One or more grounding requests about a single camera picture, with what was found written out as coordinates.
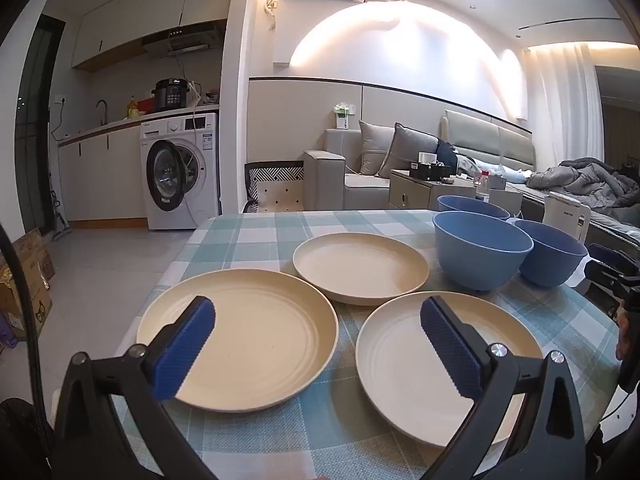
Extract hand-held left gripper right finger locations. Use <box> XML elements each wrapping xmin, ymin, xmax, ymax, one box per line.
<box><xmin>419</xmin><ymin>295</ymin><xmax>587</xmax><ymax>480</ymax></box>

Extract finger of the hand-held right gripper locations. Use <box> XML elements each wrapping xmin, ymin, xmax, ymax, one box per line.
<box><xmin>584</xmin><ymin>242</ymin><xmax>639</xmax><ymax>306</ymax></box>

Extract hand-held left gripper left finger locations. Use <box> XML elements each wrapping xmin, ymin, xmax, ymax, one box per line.
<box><xmin>52</xmin><ymin>296</ymin><xmax>217</xmax><ymax>480</ymax></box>

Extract cream round plate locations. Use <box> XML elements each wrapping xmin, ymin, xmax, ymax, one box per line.
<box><xmin>355</xmin><ymin>290</ymin><xmax>546</xmax><ymax>448</ymax></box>
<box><xmin>292</xmin><ymin>232</ymin><xmax>430</xmax><ymax>306</ymax></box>
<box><xmin>136</xmin><ymin>268</ymin><xmax>340</xmax><ymax>413</ymax></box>

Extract blue bowl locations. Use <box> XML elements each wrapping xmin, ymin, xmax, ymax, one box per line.
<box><xmin>437</xmin><ymin>195</ymin><xmax>511</xmax><ymax>222</ymax></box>
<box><xmin>432</xmin><ymin>211</ymin><xmax>535</xmax><ymax>292</ymax></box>
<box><xmin>512</xmin><ymin>219</ymin><xmax>588</xmax><ymax>288</ymax></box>

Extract person's right hand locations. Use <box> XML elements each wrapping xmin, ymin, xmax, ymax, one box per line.
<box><xmin>616</xmin><ymin>309</ymin><xmax>632</xmax><ymax>362</ymax></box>

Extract grey duvet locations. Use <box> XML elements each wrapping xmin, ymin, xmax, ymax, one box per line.
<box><xmin>527</xmin><ymin>157</ymin><xmax>640</xmax><ymax>211</ymax></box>

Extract white open box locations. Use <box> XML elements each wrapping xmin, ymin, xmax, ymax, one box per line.
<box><xmin>487</xmin><ymin>175</ymin><xmax>523</xmax><ymax>218</ymax></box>

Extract green white checked tablecloth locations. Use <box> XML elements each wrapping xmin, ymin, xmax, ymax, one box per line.
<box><xmin>107</xmin><ymin>209</ymin><xmax>621</xmax><ymax>480</ymax></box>

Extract white washing machine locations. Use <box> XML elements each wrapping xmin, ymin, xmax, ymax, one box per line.
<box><xmin>140</xmin><ymin>112</ymin><xmax>221</xmax><ymax>231</ymax></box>

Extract beige side cabinet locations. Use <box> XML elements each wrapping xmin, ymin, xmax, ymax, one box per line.
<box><xmin>388</xmin><ymin>170</ymin><xmax>476</xmax><ymax>211</ymax></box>

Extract bed with padded headboard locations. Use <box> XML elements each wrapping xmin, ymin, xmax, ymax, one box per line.
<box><xmin>440</xmin><ymin>109</ymin><xmax>640</xmax><ymax>261</ymax></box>

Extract white curtain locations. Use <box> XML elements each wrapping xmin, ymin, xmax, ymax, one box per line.
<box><xmin>525</xmin><ymin>42</ymin><xmax>608</xmax><ymax>171</ymax></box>

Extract cardboard box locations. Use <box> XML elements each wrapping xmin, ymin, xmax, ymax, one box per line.
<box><xmin>0</xmin><ymin>255</ymin><xmax>55</xmax><ymax>341</ymax></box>

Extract black storage box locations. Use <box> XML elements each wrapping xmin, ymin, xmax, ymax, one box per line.
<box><xmin>409</xmin><ymin>160</ymin><xmax>453</xmax><ymax>181</ymax></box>

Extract floor mop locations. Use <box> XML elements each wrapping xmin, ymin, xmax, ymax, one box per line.
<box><xmin>49</xmin><ymin>190</ymin><xmax>73</xmax><ymax>241</ymax></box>

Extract purple bag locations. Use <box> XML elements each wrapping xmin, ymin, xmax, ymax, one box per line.
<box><xmin>0</xmin><ymin>310</ymin><xmax>17</xmax><ymax>356</ymax></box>

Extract white lower kitchen cabinet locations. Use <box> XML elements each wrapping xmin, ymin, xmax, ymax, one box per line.
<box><xmin>57</xmin><ymin>127</ymin><xmax>148</xmax><ymax>223</ymax></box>

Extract dark blue jacket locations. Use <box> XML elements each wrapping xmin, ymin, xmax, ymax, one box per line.
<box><xmin>435</xmin><ymin>137</ymin><xmax>458</xmax><ymax>168</ymax></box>

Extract grey piped cushion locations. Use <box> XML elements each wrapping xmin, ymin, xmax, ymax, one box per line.
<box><xmin>376</xmin><ymin>122</ymin><xmax>440</xmax><ymax>179</ymax></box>

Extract light grey cushion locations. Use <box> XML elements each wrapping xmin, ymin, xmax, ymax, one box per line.
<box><xmin>358</xmin><ymin>120</ymin><xmax>396</xmax><ymax>177</ymax></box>

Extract grey sofa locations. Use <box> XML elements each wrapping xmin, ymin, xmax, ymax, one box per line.
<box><xmin>303</xmin><ymin>128</ymin><xmax>441</xmax><ymax>211</ymax></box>

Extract black pressure cooker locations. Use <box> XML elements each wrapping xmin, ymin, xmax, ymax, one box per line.
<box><xmin>151</xmin><ymin>78</ymin><xmax>191</xmax><ymax>111</ymax></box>

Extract dark glass door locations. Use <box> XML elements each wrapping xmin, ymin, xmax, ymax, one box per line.
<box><xmin>14</xmin><ymin>14</ymin><xmax>67</xmax><ymax>233</ymax></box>

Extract steel range hood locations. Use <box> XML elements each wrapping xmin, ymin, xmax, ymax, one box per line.
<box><xmin>142</xmin><ymin>20</ymin><xmax>226</xmax><ymax>58</ymax></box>

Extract white upper cabinets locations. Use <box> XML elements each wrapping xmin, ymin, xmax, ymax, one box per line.
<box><xmin>71</xmin><ymin>0</ymin><xmax>238</xmax><ymax>72</ymax></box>

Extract black cable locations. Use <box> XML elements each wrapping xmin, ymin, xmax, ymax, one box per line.
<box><xmin>0</xmin><ymin>225</ymin><xmax>56</xmax><ymax>480</ymax></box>

